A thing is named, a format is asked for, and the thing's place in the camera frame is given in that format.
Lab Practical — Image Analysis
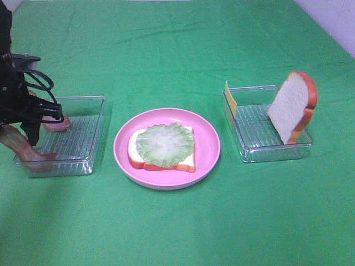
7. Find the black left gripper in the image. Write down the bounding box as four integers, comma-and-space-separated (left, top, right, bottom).
1, 70, 64, 146

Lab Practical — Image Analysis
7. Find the toy bacon strip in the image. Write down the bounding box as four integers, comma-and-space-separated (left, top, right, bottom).
29, 90, 71, 132
1, 125, 57, 172

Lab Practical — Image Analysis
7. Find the toy bread slice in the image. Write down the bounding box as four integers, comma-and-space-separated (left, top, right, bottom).
267, 70, 318, 145
128, 129, 196, 173

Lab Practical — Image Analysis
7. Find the green toy lettuce leaf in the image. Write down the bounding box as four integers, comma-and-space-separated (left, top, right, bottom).
136, 122, 195, 167

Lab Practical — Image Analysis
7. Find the yellow toy cheese slice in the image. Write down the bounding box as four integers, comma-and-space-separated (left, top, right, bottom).
225, 80, 237, 119

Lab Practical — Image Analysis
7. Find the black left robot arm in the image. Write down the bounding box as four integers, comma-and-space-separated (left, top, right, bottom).
1, 2, 64, 146

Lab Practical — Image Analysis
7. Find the left clear plastic tray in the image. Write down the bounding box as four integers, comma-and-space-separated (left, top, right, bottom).
13, 96, 105, 178

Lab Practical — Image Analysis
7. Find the clear plastic tray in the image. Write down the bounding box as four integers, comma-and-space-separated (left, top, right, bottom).
13, 96, 105, 178
223, 85, 313, 163

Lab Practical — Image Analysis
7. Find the green tablecloth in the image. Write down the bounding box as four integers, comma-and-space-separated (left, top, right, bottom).
1, 1, 354, 265

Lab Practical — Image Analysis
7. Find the pink round plate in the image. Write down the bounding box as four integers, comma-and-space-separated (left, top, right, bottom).
113, 108, 221, 191

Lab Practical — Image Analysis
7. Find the right clear plastic tray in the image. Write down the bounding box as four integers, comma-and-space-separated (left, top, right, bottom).
223, 85, 313, 163

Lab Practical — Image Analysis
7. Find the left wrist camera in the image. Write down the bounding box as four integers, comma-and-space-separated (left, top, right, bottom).
1, 53, 41, 71

